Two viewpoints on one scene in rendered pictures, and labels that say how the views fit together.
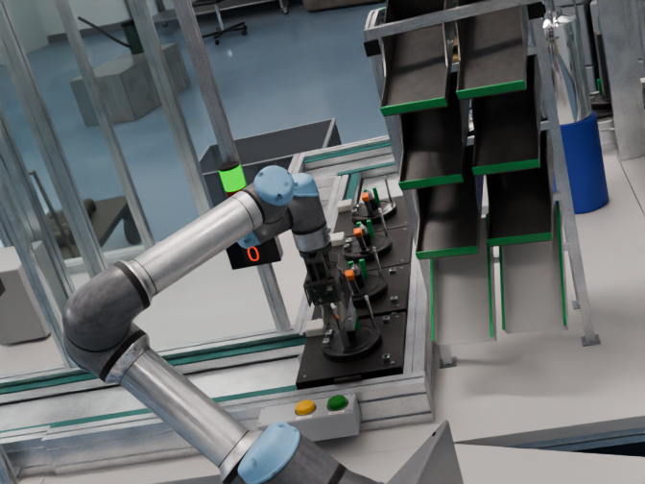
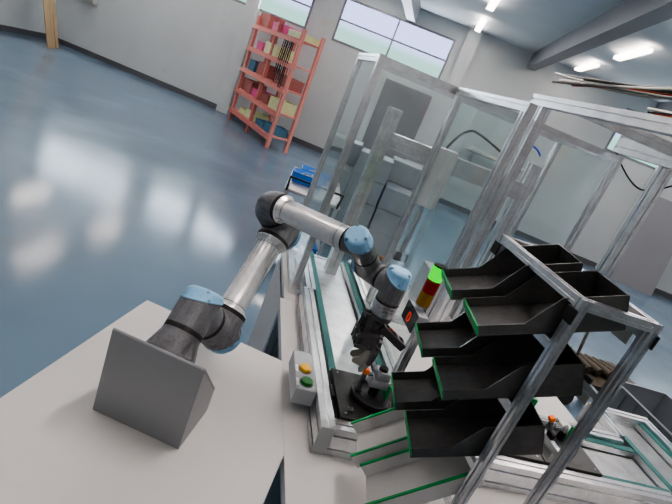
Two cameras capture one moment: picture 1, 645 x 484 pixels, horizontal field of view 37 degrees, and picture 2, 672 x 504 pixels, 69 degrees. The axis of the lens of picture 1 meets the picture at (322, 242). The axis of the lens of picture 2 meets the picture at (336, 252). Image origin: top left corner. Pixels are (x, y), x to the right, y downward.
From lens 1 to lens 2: 1.51 m
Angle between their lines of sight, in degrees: 58
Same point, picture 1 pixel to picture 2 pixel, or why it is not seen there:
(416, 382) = (322, 422)
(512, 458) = (255, 487)
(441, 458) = (179, 370)
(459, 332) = (364, 442)
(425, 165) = (440, 338)
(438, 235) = (414, 386)
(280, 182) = (355, 236)
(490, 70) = (502, 317)
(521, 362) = not seen: outside the picture
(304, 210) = (382, 284)
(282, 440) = (196, 291)
